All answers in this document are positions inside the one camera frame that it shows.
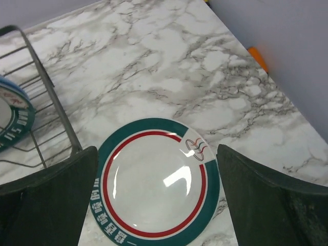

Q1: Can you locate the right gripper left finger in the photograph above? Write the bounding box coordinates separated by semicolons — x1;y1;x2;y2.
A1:
1;146;98;245

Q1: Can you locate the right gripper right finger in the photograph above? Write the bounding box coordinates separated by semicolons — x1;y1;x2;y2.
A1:
217;144;327;245

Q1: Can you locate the white plate dark rim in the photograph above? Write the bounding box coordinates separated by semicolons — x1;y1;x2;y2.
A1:
1;84;35;151

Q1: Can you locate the blue plate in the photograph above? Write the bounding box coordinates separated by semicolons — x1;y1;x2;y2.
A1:
0;75;29;99

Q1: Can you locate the white plate green red rim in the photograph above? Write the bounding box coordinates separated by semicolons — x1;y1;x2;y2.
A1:
90;117;220;245

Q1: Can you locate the black wire dish rack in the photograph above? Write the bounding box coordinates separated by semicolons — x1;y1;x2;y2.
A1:
1;25;83;169

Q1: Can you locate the orange clamp on wall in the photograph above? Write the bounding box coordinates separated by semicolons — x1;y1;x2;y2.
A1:
247;47;269;73

